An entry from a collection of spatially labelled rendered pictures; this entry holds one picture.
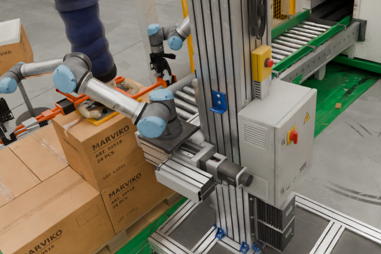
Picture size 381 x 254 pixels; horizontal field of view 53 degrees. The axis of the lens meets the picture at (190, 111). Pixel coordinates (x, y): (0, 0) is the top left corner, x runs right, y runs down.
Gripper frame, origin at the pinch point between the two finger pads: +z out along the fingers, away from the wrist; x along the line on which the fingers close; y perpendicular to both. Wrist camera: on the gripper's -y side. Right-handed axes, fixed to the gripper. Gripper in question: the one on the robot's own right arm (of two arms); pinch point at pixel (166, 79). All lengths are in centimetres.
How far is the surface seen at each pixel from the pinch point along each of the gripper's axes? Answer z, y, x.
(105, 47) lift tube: -26.7, 24.6, -17.7
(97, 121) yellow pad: 10.9, 44.5, -13.5
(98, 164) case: 33, 55, -6
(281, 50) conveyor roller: 53, -157, -30
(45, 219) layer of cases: 53, 93, -13
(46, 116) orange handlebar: -2, 68, -23
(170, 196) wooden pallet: 97, 11, -6
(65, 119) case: 13, 55, -34
